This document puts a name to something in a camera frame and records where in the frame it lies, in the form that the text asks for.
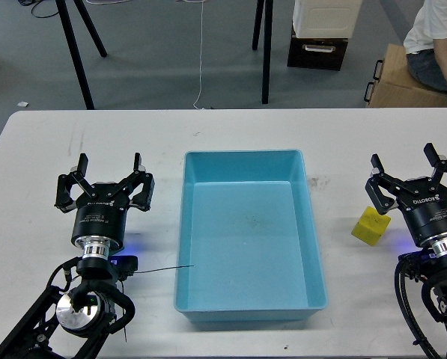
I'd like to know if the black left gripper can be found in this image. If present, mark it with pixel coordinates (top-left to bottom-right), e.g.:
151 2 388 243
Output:
55 153 155 251

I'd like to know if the white hanging cable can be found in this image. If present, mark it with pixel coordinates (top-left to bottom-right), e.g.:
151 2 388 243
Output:
176 0 213 111

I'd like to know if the black tripod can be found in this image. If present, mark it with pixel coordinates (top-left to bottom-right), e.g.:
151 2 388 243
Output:
252 0 274 105
54 0 109 111

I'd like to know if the blue plastic bin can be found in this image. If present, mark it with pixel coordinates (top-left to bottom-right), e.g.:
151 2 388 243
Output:
174 150 328 322

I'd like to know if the black floor cable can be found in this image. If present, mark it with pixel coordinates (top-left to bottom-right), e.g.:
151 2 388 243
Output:
19 0 61 19

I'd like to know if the yellow block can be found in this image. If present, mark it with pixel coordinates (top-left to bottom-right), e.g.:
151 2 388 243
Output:
351 206 391 246

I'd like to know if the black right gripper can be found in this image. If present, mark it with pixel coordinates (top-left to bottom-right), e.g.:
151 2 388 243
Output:
365 143 447 248

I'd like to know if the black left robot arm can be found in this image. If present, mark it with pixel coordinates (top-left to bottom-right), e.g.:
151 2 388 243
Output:
0 153 154 358

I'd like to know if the white plastic appliance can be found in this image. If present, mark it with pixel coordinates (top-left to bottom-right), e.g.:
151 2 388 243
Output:
293 0 362 39

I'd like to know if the dark brown wooden box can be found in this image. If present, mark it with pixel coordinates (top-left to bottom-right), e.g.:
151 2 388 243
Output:
287 24 352 71

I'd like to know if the black tripod right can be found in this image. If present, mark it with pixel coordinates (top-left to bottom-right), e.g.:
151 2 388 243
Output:
252 0 274 105

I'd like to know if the black tripod left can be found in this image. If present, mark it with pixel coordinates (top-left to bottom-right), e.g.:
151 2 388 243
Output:
54 0 109 111

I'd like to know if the seated person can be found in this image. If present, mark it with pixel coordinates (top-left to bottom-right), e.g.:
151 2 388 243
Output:
404 0 447 93

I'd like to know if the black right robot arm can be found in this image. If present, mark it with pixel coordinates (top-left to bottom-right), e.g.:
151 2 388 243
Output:
365 143 447 358

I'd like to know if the cardboard box with handles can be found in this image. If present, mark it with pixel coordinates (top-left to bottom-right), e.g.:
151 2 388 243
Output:
364 44 447 108

